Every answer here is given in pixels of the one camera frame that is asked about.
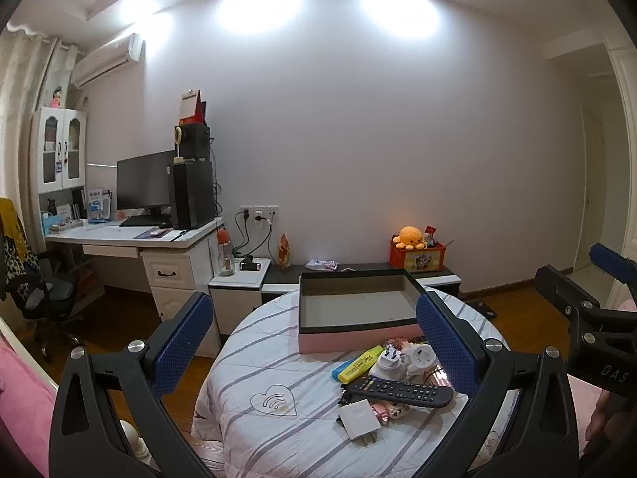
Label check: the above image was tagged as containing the white desk with drawers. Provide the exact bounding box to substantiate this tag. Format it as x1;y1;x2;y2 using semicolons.
45;216;225;359

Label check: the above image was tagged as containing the pink box with black rim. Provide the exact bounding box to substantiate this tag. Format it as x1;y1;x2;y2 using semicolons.
297;268;430;354

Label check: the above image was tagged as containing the white glass door cabinet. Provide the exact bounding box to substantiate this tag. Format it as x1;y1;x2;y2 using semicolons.
31;107;88;195

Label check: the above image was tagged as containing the pink glittery hair accessory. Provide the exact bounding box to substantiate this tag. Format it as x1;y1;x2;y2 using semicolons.
371;403;411;424

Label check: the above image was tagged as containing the blue highlighter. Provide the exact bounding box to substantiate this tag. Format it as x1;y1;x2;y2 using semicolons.
332;362;369;384

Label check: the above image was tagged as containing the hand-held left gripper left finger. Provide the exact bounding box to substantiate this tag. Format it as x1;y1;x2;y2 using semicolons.
49;291;215;478

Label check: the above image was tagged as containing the orange storage box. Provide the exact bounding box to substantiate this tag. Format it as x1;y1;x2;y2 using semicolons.
389;239;446;272

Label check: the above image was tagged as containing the cream curtain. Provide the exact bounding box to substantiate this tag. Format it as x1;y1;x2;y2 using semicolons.
0;25;80;200

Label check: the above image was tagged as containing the black computer monitor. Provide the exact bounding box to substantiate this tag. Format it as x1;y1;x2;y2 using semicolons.
116;150;177;220

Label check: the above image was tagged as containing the black computer tower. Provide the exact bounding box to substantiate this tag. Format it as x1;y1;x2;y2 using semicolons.
168;158;216;231

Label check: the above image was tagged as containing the water bottle with orange cap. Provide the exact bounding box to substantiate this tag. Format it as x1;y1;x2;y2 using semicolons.
217;227;234;277

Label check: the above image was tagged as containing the white air conditioner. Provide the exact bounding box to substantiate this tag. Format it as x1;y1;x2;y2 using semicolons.
72;33;146;86

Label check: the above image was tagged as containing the black speaker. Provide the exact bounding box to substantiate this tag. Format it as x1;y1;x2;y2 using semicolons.
180;124;211;161

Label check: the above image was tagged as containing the white nightstand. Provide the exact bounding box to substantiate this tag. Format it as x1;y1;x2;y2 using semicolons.
208;257;272;349

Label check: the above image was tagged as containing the person's right hand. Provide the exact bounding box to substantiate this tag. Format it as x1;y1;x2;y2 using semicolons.
584;387;629;459

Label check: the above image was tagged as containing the black keyboard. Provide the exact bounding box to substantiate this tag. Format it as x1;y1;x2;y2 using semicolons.
119;215;172;227

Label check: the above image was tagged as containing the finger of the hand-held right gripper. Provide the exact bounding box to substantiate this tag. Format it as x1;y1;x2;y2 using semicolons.
590;243;637;282
535;265;603;320

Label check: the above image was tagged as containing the black floor scale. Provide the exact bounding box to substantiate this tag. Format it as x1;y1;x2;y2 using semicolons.
465;299;498;320

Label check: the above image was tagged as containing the black remote control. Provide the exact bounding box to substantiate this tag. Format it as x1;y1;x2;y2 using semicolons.
346;376;455;409

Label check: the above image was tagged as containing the pink fluffy blanket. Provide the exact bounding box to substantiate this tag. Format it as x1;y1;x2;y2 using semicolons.
0;343;58;478

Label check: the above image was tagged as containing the yellow highlighter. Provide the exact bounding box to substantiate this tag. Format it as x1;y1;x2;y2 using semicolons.
338;345;384;379

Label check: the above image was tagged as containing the low black white cabinet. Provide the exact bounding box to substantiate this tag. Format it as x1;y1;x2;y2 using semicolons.
261;261;461;306

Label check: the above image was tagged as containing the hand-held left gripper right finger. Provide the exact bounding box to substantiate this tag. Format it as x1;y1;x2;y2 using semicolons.
415;291;580;478

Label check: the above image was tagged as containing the white flat charger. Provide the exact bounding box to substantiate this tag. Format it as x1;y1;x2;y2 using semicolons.
339;401;380;443

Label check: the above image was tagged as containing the white wall socket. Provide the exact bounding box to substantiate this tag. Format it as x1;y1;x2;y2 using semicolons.
240;204;279;226

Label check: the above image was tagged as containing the red desk calendar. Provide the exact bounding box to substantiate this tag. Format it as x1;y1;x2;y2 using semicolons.
179;90;207;127

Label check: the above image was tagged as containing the white travel plug adapter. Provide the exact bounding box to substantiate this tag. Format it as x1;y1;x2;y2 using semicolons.
373;345;414;380

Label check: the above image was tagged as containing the black power cable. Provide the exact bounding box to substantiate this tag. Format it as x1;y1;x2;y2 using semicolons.
249;219;274;259
231;210;250;256

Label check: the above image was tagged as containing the orange plush octopus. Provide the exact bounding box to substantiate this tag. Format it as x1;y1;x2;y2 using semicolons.
393;226;426;251

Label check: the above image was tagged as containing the blue white pack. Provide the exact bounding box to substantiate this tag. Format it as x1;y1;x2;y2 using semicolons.
87;188;111;221

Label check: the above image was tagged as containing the pink shiny small item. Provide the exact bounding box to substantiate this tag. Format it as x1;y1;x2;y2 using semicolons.
423;364;453;389

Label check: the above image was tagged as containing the black office chair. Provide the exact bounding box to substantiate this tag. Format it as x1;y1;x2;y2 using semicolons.
0;198;86;362

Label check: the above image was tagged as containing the white door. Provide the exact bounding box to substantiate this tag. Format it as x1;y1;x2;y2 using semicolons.
572;100;614;274

